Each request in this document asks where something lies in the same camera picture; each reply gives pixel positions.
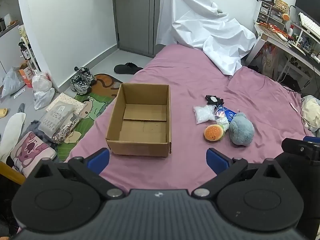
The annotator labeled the leopard pattern package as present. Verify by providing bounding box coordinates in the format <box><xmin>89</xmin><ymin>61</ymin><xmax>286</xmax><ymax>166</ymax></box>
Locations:
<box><xmin>51</xmin><ymin>115</ymin><xmax>85</xmax><ymax>144</ymax></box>

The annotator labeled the cream blanket bundle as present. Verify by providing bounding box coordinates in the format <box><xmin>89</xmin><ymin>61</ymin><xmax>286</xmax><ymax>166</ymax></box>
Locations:
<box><xmin>301</xmin><ymin>95</ymin><xmax>320</xmax><ymax>132</ymax></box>

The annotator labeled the white pillow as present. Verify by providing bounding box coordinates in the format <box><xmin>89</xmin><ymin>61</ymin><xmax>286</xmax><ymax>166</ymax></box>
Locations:
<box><xmin>0</xmin><ymin>112</ymin><xmax>27</xmax><ymax>163</ymax></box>

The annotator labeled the grey plastic bag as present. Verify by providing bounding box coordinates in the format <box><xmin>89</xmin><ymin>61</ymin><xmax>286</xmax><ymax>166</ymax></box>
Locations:
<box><xmin>1</xmin><ymin>67</ymin><xmax>25</xmax><ymax>98</ymax></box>

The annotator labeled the white cover sheet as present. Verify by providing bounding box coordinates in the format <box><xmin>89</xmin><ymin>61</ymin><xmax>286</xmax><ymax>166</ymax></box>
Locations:
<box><xmin>155</xmin><ymin>0</ymin><xmax>258</xmax><ymax>76</ymax></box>

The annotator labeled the blue packet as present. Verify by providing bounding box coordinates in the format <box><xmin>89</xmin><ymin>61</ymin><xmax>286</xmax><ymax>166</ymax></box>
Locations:
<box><xmin>215</xmin><ymin>105</ymin><xmax>237</xmax><ymax>120</ymax></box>

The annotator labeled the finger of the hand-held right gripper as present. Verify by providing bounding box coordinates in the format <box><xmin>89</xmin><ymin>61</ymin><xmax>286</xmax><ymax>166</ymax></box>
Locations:
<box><xmin>281</xmin><ymin>136</ymin><xmax>320</xmax><ymax>165</ymax></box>

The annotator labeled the cardboard scrap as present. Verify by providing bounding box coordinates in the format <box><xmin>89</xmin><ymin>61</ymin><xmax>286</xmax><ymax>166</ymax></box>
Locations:
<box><xmin>65</xmin><ymin>131</ymin><xmax>82</xmax><ymax>144</ymax></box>

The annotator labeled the black monitor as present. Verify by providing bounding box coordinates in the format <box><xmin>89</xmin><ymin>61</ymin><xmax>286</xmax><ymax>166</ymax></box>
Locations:
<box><xmin>295</xmin><ymin>0</ymin><xmax>320</xmax><ymax>28</ymax></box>

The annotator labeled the orange cardboard carton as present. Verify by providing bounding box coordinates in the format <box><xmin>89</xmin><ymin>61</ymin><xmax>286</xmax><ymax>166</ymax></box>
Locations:
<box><xmin>19</xmin><ymin>62</ymin><xmax>35</xmax><ymax>88</ymax></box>

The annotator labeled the pink bed sheet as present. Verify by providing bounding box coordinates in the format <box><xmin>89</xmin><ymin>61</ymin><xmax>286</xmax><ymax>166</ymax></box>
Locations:
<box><xmin>64</xmin><ymin>44</ymin><xmax>315</xmax><ymax>193</ymax></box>

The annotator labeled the dark spray bottle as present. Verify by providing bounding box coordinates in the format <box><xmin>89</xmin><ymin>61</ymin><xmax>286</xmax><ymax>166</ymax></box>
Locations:
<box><xmin>19</xmin><ymin>42</ymin><xmax>30</xmax><ymax>60</ymax></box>

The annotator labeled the printed paper bag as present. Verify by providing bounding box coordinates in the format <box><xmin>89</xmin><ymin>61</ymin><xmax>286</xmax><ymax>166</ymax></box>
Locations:
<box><xmin>260</xmin><ymin>44</ymin><xmax>279</xmax><ymax>75</ymax></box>

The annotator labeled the black slipper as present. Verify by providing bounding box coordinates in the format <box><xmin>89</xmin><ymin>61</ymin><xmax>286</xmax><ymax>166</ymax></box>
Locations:
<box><xmin>114</xmin><ymin>62</ymin><xmax>144</xmax><ymax>75</ymax></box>

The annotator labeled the clear bag of white stuffing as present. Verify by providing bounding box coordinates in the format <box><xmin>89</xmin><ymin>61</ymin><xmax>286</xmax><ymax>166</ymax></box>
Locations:
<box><xmin>193</xmin><ymin>105</ymin><xmax>217</xmax><ymax>125</ymax></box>

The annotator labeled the grey sneaker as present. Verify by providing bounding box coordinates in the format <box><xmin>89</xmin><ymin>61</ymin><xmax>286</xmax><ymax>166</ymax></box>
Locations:
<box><xmin>70</xmin><ymin>75</ymin><xmax>92</xmax><ymax>93</ymax></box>
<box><xmin>79</xmin><ymin>67</ymin><xmax>97</xmax><ymax>85</ymax></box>

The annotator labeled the white desk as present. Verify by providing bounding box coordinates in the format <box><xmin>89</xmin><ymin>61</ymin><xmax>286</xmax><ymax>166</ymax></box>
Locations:
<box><xmin>246</xmin><ymin>21</ymin><xmax>320</xmax><ymax>90</ymax></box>

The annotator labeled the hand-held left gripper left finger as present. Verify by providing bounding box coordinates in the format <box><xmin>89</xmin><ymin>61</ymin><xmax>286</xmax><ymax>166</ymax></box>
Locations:
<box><xmin>32</xmin><ymin>147</ymin><xmax>125</xmax><ymax>201</ymax></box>

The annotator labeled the grey plush toy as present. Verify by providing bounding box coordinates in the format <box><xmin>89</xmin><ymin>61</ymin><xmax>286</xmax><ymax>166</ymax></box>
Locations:
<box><xmin>229</xmin><ymin>112</ymin><xmax>255</xmax><ymax>146</ymax></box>

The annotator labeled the white plastic bag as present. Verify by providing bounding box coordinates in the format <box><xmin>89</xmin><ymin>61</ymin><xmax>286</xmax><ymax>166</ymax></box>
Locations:
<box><xmin>32</xmin><ymin>72</ymin><xmax>52</xmax><ymax>92</ymax></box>

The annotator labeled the wicker basket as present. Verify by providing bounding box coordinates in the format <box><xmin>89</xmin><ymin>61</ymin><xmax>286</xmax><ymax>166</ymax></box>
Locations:
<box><xmin>274</xmin><ymin>0</ymin><xmax>290</xmax><ymax>14</ymax></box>

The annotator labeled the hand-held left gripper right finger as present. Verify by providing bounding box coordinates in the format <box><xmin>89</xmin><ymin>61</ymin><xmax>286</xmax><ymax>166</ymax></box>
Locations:
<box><xmin>191</xmin><ymin>147</ymin><xmax>284</xmax><ymax>200</ymax></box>

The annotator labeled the grey door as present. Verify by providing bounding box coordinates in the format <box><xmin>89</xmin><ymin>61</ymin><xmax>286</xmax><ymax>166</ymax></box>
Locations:
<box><xmin>112</xmin><ymin>0</ymin><xmax>185</xmax><ymax>58</ymax></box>

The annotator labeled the green cartoon floor mat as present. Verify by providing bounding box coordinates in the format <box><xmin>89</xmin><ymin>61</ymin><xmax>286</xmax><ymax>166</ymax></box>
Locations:
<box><xmin>57</xmin><ymin>91</ymin><xmax>118</xmax><ymax>160</ymax></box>

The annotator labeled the white metal rack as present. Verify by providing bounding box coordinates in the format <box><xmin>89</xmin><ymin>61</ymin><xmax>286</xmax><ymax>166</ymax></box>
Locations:
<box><xmin>20</xmin><ymin>36</ymin><xmax>42</xmax><ymax>73</ymax></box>

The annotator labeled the clear drawer organizer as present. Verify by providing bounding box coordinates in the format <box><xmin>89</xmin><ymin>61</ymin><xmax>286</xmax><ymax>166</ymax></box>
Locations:
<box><xmin>257</xmin><ymin>0</ymin><xmax>287</xmax><ymax>30</ymax></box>

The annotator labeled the dotted beige package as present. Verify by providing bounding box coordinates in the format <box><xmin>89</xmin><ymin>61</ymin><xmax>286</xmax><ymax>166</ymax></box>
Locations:
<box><xmin>46</xmin><ymin>92</ymin><xmax>85</xmax><ymax>117</ymax></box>

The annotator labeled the cardboard box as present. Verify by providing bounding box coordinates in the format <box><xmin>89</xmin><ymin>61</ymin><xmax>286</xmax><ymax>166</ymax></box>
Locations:
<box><xmin>105</xmin><ymin>82</ymin><xmax>172</xmax><ymax>158</ymax></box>

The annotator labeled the pink cartoon cushion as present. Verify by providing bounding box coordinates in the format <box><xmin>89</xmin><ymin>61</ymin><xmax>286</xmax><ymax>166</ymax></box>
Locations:
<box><xmin>10</xmin><ymin>131</ymin><xmax>57</xmax><ymax>178</ymax></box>

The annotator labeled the grey packaged textile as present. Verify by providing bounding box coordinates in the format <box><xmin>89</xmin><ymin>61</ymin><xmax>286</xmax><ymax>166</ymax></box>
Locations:
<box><xmin>39</xmin><ymin>105</ymin><xmax>75</xmax><ymax>139</ymax></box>

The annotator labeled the black lace trinket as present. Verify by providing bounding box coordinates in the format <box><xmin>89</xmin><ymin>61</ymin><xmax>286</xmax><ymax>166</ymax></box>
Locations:
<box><xmin>205</xmin><ymin>95</ymin><xmax>225</xmax><ymax>106</ymax></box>

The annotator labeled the hamburger plush toy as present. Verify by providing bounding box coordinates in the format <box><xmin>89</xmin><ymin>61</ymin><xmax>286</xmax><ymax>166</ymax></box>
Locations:
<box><xmin>204</xmin><ymin>124</ymin><xmax>224</xmax><ymax>142</ymax></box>

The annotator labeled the white cable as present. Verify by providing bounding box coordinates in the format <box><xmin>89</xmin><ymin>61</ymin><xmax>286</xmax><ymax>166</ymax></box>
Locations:
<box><xmin>289</xmin><ymin>102</ymin><xmax>313</xmax><ymax>130</ymax></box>

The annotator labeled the translucent plastic bag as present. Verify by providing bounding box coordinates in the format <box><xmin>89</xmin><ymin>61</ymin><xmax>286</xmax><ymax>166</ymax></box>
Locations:
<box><xmin>33</xmin><ymin>87</ymin><xmax>55</xmax><ymax>110</ymax></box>

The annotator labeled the white wrapper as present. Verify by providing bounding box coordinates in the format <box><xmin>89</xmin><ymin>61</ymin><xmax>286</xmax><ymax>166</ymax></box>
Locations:
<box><xmin>216</xmin><ymin>117</ymin><xmax>230</xmax><ymax>132</ymax></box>

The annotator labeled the white keyboard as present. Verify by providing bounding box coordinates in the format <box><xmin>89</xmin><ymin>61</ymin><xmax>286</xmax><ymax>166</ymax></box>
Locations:
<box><xmin>299</xmin><ymin>12</ymin><xmax>320</xmax><ymax>37</ymax></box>

